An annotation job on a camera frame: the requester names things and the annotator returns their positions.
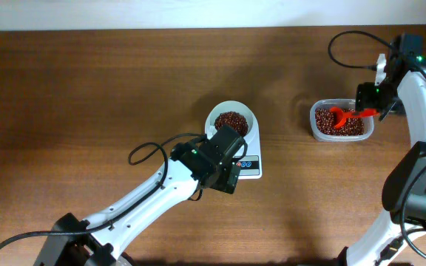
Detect red beans in bowl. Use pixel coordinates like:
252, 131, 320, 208
214, 112, 249, 137

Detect clear plastic container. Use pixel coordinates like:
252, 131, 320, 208
310, 99, 374, 142

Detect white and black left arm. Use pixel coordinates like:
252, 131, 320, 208
35, 126, 248, 265

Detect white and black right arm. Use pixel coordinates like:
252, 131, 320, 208
334, 33, 426, 266

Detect white bowl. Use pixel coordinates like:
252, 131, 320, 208
204, 100, 258, 144

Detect white digital kitchen scale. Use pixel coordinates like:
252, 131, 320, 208
203, 106, 263, 180

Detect red adzuki beans in container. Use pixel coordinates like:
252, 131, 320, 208
314, 109, 365, 136

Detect red plastic scoop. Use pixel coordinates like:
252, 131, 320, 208
329, 106, 379, 129

